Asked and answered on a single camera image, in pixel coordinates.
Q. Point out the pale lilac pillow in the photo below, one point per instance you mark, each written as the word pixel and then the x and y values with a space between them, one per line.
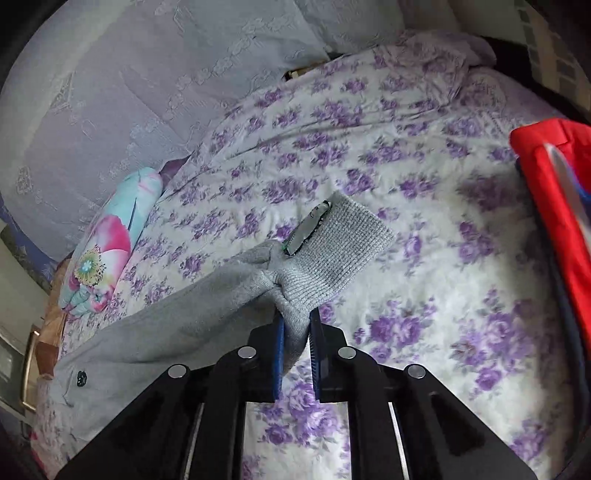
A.
pixel 355 21

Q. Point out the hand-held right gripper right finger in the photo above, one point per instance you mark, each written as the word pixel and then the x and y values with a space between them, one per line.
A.
pixel 316 357

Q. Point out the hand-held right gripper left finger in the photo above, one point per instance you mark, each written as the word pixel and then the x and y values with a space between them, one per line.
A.
pixel 279 357

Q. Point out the wooden bedside furniture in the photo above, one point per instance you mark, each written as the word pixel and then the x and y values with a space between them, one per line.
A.
pixel 34 364

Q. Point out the grey pants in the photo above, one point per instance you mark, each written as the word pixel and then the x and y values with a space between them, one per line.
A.
pixel 194 318

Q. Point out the grey lace curtain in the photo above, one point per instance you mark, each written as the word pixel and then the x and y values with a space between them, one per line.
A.
pixel 115 92

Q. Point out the colourful floral pillow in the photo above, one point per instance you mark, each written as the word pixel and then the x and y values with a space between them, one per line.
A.
pixel 104 251

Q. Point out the purple floral bed sheet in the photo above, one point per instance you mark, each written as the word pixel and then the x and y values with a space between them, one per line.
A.
pixel 392 240

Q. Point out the red folded garment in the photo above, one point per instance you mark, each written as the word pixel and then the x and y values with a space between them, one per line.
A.
pixel 556 203

